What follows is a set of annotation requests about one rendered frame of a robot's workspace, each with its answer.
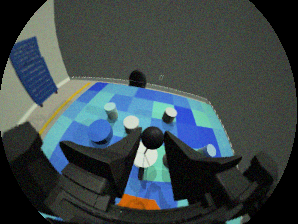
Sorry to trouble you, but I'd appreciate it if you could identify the grey cylinder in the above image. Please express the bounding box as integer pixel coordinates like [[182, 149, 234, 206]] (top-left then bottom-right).
[[122, 116, 140, 135], [162, 108, 177, 124], [197, 144, 217, 157], [104, 103, 118, 120]]

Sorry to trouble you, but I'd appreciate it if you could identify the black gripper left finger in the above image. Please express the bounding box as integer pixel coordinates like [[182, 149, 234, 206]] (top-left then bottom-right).
[[60, 127, 142, 198]]

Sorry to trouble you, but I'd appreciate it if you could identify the glass coffee press with black knob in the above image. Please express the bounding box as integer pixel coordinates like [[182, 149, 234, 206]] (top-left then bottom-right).
[[133, 125, 165, 181]]

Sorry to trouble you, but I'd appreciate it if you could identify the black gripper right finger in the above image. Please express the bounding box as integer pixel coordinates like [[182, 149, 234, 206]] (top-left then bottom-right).
[[164, 131, 242, 202]]

